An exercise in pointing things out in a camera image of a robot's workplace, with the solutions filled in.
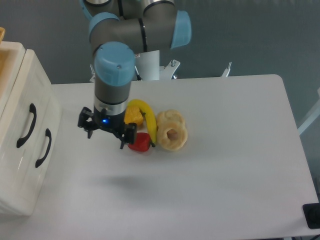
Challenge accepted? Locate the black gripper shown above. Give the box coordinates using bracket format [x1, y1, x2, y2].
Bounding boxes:
[77, 106, 137, 150]

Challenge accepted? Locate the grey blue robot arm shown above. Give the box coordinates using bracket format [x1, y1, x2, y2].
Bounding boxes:
[78, 0, 192, 145]

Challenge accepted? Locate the white drawer cabinet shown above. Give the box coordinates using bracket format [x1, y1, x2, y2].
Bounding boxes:
[0, 41, 63, 216]

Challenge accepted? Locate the yellow bell pepper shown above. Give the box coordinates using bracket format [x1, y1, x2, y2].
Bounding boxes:
[124, 105, 146, 127]

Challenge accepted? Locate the red bell pepper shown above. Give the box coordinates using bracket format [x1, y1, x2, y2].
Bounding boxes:
[128, 132, 156, 152]

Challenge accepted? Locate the yellow banana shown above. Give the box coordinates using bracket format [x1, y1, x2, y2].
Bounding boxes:
[127, 99, 158, 144]

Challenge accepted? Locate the beige bread roll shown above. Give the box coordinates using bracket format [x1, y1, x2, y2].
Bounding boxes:
[156, 109, 186, 127]

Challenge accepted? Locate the black device at corner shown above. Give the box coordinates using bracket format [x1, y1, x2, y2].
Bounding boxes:
[302, 203, 320, 229]

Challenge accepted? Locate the beige bagel ring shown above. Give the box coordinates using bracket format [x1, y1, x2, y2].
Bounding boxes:
[156, 120, 188, 152]

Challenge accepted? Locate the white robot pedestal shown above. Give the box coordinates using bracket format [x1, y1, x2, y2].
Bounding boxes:
[135, 50, 160, 81]

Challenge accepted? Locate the white table frame bracket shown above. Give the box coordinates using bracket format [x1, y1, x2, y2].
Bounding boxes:
[89, 59, 232, 83]

